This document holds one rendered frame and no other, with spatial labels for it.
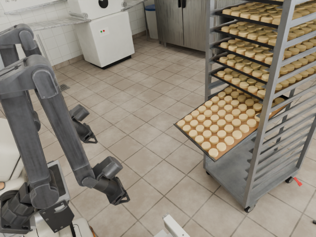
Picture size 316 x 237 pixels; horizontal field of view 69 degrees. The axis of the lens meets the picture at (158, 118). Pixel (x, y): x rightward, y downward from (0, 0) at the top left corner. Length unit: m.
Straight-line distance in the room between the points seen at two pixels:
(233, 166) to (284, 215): 0.51
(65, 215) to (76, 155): 0.41
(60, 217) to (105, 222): 1.01
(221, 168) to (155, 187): 0.61
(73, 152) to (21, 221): 0.27
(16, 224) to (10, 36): 0.63
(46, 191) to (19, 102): 0.29
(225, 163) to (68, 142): 1.63
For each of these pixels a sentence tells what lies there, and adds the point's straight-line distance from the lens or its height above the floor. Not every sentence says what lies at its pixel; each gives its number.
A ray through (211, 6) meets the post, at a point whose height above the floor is 1.45.
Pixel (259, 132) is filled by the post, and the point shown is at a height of 0.86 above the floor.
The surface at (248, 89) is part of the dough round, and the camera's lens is 1.35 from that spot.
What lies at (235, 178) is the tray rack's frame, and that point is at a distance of 2.04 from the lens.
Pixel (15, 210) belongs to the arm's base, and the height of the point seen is 1.15.
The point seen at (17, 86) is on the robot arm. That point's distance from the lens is 0.60.
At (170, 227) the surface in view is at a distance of 0.94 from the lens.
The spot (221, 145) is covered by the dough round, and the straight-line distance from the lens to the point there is 1.30.
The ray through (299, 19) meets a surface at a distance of 1.23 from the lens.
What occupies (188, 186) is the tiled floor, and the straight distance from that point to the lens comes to 2.14.
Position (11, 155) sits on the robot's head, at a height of 1.25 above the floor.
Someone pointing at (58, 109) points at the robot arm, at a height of 1.42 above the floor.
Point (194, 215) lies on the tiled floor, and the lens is 1.99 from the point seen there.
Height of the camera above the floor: 1.73
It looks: 37 degrees down
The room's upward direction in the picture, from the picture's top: 8 degrees counter-clockwise
